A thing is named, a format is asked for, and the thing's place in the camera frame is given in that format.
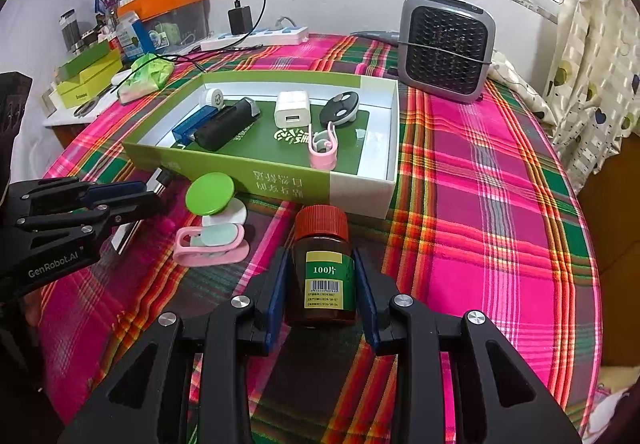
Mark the green plastic bag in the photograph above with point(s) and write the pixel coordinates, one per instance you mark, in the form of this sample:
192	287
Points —
147	74

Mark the yellow-green box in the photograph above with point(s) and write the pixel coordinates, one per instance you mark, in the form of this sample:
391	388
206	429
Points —
85	74

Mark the white charger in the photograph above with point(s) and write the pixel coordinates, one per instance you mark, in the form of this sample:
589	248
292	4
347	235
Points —
292	112

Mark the black charger adapter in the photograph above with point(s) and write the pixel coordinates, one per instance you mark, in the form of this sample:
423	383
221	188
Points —
240	19

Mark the green round lid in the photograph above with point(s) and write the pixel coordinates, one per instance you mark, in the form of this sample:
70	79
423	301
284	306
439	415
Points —
210	194

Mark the glass jar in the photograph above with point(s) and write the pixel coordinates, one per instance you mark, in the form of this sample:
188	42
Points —
70	32

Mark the wooden wardrobe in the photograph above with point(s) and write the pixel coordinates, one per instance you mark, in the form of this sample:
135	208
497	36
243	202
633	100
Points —
615	249

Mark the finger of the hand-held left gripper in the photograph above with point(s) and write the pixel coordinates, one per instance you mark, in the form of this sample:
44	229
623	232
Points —
135	206
115	189

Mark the black power bank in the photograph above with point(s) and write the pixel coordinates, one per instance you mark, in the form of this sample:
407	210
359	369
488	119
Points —
225	124

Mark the cream patterned pillow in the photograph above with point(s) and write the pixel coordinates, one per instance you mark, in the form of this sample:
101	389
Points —
520	89

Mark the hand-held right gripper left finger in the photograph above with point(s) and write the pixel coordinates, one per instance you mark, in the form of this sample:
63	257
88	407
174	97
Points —
275	294

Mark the pink clip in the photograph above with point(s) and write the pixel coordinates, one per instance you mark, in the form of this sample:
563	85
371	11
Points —
322	149
212	249

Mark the white ribbed round cap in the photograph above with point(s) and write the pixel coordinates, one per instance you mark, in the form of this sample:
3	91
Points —
215	99

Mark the brown medicine bottle red cap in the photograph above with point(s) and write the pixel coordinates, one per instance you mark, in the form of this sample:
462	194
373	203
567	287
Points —
322	269

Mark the scissors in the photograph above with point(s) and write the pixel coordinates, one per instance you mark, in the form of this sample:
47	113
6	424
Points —
90	107

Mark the white round disc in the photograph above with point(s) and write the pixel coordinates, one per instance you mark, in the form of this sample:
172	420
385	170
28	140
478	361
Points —
232	216

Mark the grey fan heater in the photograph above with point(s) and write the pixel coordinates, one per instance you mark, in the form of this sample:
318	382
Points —
445	49

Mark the green cardboard box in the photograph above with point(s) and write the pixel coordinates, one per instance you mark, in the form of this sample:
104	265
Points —
300	184

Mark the blue box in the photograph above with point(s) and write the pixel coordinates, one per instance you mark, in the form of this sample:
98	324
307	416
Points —
132	34

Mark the white power strip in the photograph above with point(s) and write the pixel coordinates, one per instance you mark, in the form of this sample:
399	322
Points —
255	38

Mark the blue translucent usb hub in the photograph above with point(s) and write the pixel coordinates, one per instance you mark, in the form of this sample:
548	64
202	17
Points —
195	122

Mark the black key fob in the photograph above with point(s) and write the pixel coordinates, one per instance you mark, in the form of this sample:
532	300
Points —
340	107

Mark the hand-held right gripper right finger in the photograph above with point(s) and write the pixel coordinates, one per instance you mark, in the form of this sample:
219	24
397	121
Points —
365	294

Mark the pink green plaid blanket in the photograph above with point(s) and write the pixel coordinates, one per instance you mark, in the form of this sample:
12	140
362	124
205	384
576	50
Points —
500	224

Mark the cream patterned curtain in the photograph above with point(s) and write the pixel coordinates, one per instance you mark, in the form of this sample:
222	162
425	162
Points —
595	74

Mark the orange-lidded clear bin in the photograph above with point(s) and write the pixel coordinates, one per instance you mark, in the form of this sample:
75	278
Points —
170	4

